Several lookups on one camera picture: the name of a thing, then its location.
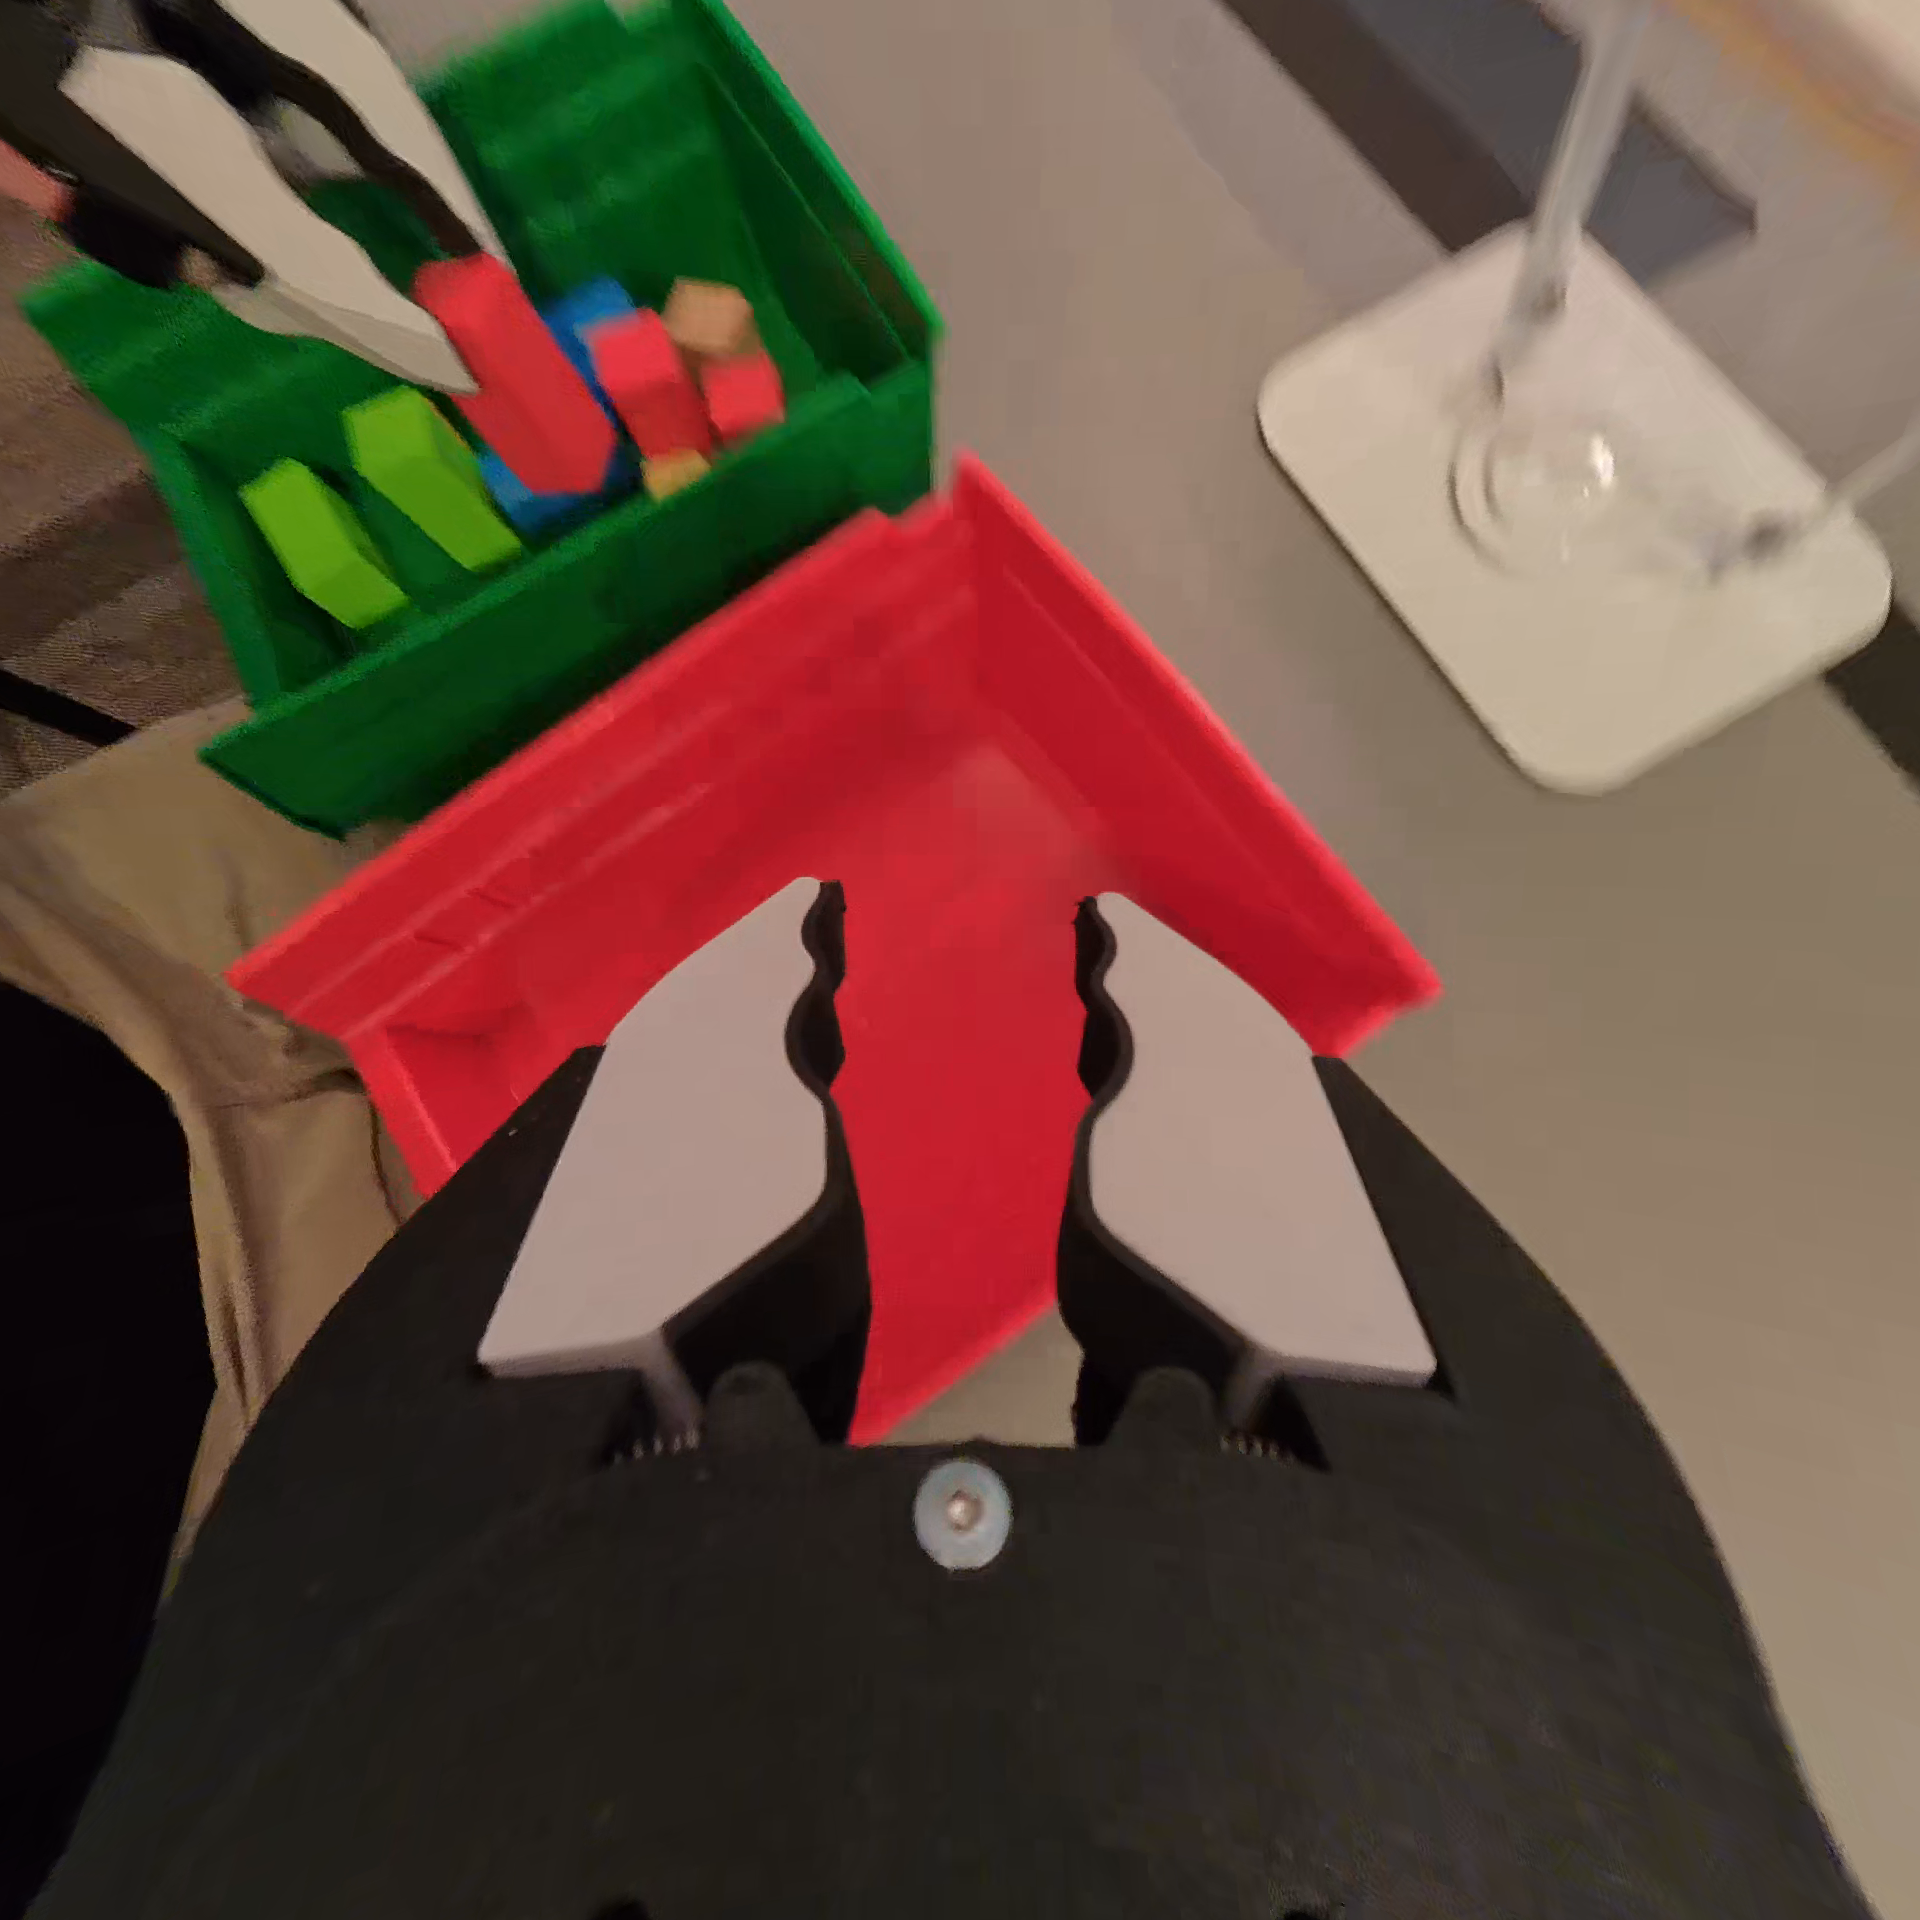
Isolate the dark cloth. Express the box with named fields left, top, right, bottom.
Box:
left=0, top=976, right=225, bottom=1920

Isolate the brown woven fabric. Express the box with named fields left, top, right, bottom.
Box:
left=0, top=193, right=249, bottom=788

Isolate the long red block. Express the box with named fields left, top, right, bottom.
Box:
left=412, top=252, right=621, bottom=498

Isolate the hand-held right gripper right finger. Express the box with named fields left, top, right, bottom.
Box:
left=1054, top=894, right=1441, bottom=1452

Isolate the white cable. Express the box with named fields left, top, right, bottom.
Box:
left=1688, top=440, right=1920, bottom=564

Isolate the medium red block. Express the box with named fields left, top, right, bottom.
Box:
left=586, top=309, right=721, bottom=464

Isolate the green plastic bin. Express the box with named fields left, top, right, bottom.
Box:
left=20, top=0, right=947, bottom=838

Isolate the red plastic bin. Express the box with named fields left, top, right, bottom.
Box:
left=225, top=450, right=1448, bottom=1452

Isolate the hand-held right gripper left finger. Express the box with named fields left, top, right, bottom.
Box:
left=475, top=877, right=874, bottom=1452

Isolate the long green block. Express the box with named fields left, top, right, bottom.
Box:
left=342, top=383, right=528, bottom=576

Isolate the small red block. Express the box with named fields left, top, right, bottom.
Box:
left=700, top=351, right=790, bottom=448

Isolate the blue block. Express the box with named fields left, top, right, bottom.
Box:
left=477, top=277, right=650, bottom=544

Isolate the beige cloth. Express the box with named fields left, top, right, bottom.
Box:
left=0, top=696, right=442, bottom=1577

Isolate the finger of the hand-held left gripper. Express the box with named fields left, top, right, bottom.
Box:
left=141, top=0, right=515, bottom=280
left=0, top=0, right=483, bottom=397

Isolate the white square stand base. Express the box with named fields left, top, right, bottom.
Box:
left=1254, top=220, right=1898, bottom=797

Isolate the short green block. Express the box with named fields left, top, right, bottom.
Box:
left=237, top=455, right=412, bottom=632

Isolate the clear stand pole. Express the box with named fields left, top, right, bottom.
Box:
left=1448, top=0, right=1656, bottom=580

